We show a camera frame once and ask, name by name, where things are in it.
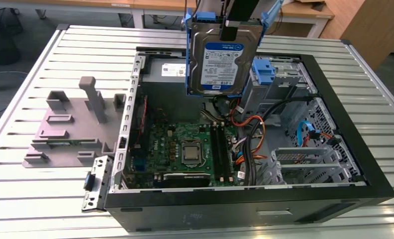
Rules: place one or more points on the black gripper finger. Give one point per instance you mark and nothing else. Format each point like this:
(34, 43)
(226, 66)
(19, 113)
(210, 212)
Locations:
(230, 32)

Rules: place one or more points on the hard disk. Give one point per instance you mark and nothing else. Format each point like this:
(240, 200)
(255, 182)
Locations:
(219, 69)

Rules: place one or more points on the metal disk bay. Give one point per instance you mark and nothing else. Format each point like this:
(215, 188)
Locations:
(308, 165)

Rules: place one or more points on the blue drive latch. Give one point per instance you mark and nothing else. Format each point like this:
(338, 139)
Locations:
(264, 74)

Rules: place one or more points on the grey optical drive cage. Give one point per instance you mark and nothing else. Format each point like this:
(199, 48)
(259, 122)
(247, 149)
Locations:
(282, 87)

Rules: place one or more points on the grey power supply unit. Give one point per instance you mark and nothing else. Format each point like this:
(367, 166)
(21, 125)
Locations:
(163, 99)

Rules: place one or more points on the wooden cabinet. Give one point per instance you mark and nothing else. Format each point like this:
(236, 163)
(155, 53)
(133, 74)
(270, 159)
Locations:
(379, 25)

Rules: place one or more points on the green motherboard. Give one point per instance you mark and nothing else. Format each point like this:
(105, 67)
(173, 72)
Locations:
(163, 139)

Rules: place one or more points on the black RAM slot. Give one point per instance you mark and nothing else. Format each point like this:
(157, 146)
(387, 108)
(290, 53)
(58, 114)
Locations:
(217, 154)
(225, 154)

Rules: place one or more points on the silver CPU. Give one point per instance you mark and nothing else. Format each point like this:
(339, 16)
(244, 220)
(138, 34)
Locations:
(190, 152)

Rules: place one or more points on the CPU socket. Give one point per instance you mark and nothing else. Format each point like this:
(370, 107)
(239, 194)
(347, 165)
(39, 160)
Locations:
(190, 164)

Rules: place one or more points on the grey parts rack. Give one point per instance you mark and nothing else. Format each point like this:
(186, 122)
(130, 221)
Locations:
(79, 129)

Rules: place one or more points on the black graphics card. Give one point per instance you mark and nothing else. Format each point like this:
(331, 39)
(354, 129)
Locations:
(183, 180)

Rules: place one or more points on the green RAM stick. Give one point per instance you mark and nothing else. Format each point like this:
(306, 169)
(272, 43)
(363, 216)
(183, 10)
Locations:
(65, 142)

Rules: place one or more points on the black mesh waste basket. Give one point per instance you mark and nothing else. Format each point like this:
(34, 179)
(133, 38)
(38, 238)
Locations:
(1, 37)

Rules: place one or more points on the black PC case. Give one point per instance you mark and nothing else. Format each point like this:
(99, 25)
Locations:
(217, 211)

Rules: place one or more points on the wooden desk white frame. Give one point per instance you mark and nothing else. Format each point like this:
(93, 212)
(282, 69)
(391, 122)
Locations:
(302, 12)

